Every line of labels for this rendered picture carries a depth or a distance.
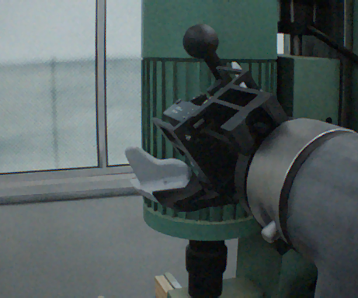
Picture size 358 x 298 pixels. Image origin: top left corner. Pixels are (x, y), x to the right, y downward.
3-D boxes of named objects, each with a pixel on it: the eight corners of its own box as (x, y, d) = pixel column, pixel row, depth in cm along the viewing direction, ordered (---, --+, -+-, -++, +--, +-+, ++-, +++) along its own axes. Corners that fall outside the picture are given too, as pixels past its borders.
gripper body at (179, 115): (217, 63, 39) (298, 74, 28) (267, 141, 42) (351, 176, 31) (145, 120, 38) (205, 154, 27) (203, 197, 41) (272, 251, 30)
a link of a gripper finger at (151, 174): (105, 144, 45) (175, 121, 39) (140, 188, 47) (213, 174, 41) (88, 165, 43) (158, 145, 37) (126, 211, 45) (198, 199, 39)
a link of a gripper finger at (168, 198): (165, 166, 44) (243, 147, 38) (176, 180, 44) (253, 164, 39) (142, 202, 41) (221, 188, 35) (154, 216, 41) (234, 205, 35)
